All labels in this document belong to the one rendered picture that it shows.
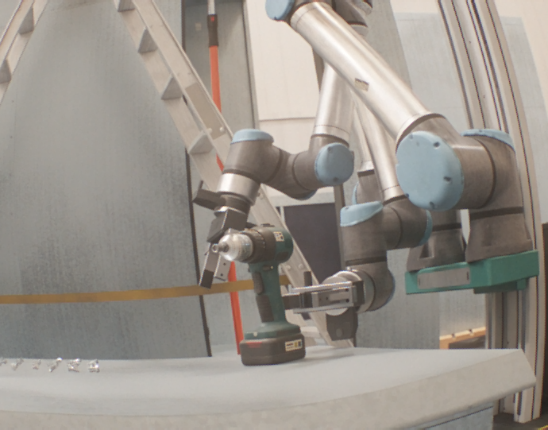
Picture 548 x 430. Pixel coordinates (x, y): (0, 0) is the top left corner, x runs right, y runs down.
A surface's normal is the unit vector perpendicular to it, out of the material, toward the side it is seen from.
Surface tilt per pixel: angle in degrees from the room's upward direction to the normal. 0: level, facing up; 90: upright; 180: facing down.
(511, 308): 90
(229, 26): 90
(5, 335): 90
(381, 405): 67
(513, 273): 90
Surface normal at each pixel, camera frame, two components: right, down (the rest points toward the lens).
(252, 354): -0.52, 0.00
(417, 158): -0.75, 0.11
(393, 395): 0.18, -0.46
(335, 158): 0.53, -0.03
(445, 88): -0.16, -0.04
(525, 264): 0.17, -0.07
